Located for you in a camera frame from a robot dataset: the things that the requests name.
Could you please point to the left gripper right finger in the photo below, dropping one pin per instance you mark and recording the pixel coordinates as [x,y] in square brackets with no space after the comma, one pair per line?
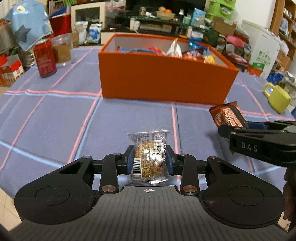
[184,165]

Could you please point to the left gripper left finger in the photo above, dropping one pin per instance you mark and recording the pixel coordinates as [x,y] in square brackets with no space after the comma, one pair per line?
[113,165]

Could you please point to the clear brown cracker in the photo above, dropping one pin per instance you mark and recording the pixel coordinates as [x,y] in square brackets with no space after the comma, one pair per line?
[149,158]

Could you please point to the brown-orange snack packet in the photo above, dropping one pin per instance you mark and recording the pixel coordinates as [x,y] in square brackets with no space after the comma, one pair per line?
[228,114]

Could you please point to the white yellow snack packet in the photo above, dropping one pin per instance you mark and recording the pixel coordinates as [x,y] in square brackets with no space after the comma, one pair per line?
[174,50]

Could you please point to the blue cookie snack packet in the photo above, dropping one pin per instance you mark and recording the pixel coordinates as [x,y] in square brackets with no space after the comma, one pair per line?
[196,48]

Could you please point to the person's hand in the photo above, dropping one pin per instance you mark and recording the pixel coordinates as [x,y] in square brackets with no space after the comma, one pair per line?
[289,195]

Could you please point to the yellow-green mug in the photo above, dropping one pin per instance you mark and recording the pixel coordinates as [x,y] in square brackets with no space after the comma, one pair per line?
[277,97]

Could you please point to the orange cardboard box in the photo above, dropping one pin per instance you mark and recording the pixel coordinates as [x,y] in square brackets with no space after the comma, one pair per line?
[126,74]

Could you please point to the red folding chair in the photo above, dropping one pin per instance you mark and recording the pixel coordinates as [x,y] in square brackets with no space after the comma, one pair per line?
[234,51]

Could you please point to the yellow snack packets in box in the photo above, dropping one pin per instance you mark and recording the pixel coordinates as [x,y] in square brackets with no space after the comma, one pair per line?
[209,59]

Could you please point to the clear plastic jar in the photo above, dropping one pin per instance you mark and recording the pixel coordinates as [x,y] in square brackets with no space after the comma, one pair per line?
[62,49]

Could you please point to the red soda can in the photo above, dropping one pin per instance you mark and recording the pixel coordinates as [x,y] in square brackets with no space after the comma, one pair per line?
[44,56]

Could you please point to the fruit bowl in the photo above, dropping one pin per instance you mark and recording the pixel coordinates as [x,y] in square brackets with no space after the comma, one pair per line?
[165,14]

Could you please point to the blue shark paper bag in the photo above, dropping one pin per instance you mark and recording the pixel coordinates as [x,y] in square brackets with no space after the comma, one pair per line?
[29,23]

